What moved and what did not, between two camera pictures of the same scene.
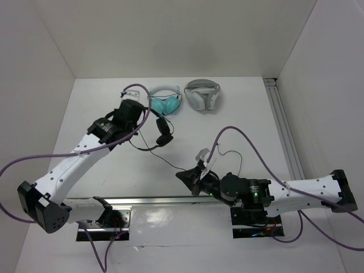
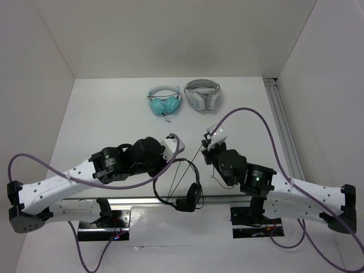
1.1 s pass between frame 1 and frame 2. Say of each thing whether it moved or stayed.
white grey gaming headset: stayed
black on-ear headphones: moved
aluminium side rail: stayed
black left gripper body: moved
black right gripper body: moved
